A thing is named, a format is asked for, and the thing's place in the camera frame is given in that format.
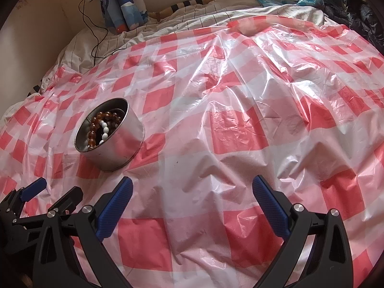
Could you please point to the blue printed curtain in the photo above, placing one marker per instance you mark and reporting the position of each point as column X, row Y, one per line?
column 126, row 3

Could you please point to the striped pillow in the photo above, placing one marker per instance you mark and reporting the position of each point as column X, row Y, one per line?
column 192, row 3

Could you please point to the black plastic bag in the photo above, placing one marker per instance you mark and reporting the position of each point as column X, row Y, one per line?
column 357, row 15

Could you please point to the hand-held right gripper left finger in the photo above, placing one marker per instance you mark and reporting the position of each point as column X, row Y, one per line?
column 115, row 208

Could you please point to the red white checked plastic sheet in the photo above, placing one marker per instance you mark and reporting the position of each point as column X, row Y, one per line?
column 225, row 111

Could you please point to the white striped bedsheet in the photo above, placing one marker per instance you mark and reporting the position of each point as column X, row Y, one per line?
column 186, row 21

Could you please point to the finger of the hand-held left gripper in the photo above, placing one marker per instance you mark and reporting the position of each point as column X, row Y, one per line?
column 70, row 199
column 34, row 190

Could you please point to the round metal tin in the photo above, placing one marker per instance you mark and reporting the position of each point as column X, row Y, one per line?
column 120, row 147

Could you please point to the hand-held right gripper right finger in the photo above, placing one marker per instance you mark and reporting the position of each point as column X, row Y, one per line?
column 270, row 205

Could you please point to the blue plastic bag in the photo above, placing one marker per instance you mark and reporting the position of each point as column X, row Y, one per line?
column 309, row 0

